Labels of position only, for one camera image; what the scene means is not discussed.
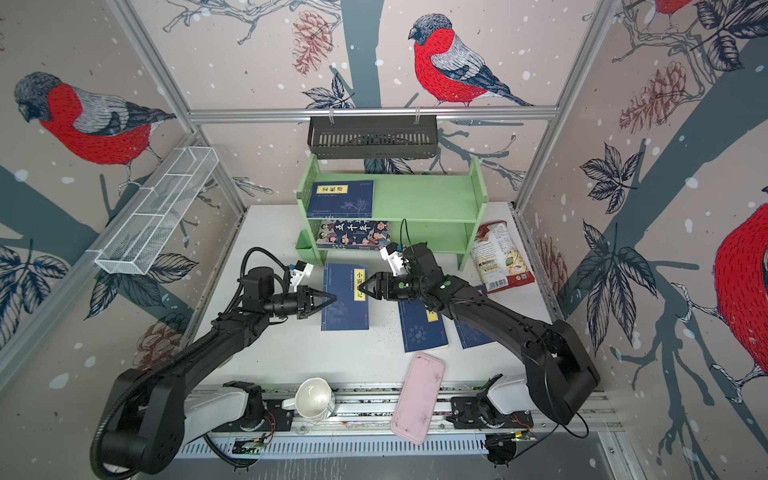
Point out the pink rectangular tray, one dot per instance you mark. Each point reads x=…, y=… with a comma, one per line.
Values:
x=414, y=410

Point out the white ceramic mug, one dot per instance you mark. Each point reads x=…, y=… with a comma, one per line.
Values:
x=314, y=400

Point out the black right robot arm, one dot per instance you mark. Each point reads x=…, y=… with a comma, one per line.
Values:
x=560, y=374

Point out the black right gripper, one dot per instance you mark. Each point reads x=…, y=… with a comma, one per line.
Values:
x=382, y=285

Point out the black hanging basket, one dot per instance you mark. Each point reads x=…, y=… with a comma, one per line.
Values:
x=373, y=137

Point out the colourful cartoon cover book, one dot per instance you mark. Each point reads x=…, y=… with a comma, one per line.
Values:
x=354, y=234

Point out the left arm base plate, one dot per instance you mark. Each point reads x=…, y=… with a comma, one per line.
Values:
x=263, y=411

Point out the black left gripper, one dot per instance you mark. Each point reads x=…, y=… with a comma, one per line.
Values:
x=308, y=294

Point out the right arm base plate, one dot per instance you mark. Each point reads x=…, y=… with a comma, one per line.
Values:
x=478, y=412

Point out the white wire mesh basket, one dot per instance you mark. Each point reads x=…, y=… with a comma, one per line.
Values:
x=140, y=239

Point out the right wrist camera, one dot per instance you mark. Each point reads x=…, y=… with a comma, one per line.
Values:
x=393, y=254

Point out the snack bag red white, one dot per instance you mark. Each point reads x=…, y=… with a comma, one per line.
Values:
x=498, y=260

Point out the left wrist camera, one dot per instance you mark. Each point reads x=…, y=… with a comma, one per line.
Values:
x=260, y=282

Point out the green wooden shelf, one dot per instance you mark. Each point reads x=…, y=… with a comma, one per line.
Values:
x=444, y=211

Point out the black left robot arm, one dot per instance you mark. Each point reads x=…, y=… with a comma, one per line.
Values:
x=143, y=423

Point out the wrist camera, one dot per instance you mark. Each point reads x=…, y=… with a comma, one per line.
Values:
x=260, y=282
x=393, y=254

